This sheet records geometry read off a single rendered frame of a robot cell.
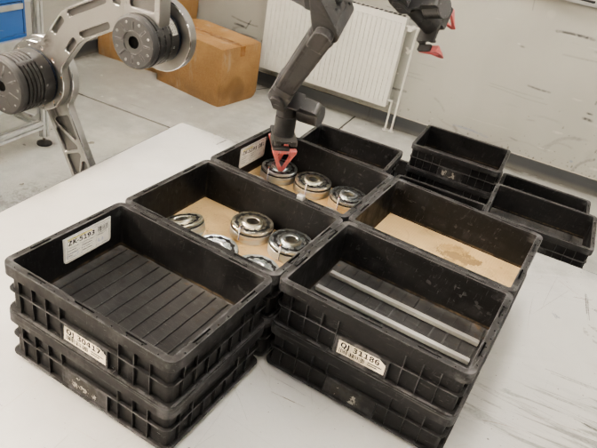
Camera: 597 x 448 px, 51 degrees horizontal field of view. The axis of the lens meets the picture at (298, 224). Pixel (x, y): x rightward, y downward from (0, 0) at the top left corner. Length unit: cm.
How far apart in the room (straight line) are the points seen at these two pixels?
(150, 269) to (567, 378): 98
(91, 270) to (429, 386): 71
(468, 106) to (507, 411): 316
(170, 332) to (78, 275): 25
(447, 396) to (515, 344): 48
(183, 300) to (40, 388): 31
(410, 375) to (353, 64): 343
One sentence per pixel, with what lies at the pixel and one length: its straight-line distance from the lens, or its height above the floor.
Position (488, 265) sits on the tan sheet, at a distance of 162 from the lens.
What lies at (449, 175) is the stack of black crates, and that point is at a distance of 281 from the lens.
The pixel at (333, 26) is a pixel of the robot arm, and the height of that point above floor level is 136.
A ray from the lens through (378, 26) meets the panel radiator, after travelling 431.
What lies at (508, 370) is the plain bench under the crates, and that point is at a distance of 154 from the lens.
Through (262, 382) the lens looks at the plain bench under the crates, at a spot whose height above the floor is 70.
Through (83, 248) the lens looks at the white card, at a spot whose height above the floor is 87.
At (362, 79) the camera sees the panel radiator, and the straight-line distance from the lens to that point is 441.
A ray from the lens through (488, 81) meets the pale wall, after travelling 432.
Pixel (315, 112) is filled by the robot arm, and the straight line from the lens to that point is 161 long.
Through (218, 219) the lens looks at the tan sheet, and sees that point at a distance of 153.
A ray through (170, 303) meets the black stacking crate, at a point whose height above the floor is 83.
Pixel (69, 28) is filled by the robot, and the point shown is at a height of 107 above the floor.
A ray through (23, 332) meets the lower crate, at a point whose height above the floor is 78.
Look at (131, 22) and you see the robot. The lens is 170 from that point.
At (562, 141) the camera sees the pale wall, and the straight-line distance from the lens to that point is 437.
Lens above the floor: 165
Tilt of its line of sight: 32 degrees down
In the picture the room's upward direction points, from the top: 11 degrees clockwise
